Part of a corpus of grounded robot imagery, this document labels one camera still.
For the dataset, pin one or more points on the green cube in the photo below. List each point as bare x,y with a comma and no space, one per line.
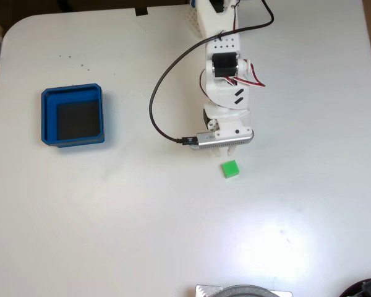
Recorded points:
230,169

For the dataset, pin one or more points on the black object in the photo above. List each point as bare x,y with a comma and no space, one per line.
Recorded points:
369,287

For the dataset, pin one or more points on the silver metal plate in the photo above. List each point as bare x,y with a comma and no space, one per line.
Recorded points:
205,290

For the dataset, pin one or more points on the blue box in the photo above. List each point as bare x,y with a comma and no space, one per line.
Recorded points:
48,117

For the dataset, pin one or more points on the black tape piece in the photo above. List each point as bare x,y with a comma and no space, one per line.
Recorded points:
141,11

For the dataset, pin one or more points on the silver camera box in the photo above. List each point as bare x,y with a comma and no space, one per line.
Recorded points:
222,142

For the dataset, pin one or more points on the grey round base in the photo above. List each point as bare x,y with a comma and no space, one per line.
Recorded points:
247,291

